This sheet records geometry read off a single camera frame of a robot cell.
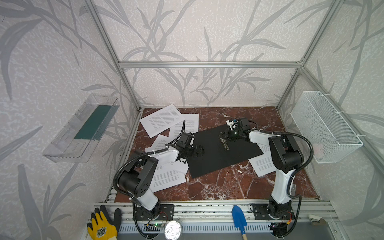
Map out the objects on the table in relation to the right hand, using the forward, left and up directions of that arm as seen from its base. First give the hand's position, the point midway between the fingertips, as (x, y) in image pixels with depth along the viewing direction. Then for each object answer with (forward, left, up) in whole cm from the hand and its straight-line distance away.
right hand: (219, 131), depth 98 cm
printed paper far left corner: (+16, +43, -7) cm, 47 cm away
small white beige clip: (-48, -42, -4) cm, 64 cm away
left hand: (-11, +13, -2) cm, 17 cm away
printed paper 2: (-26, +32, -6) cm, 41 cm away
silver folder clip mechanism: (-6, -3, -6) cm, 9 cm away
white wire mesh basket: (-22, -42, +28) cm, 55 cm away
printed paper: (-4, +41, -7) cm, 42 cm away
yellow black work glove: (-52, +58, -2) cm, 78 cm away
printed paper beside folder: (+10, +19, -7) cm, 23 cm away
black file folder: (-11, 0, -7) cm, 13 cm away
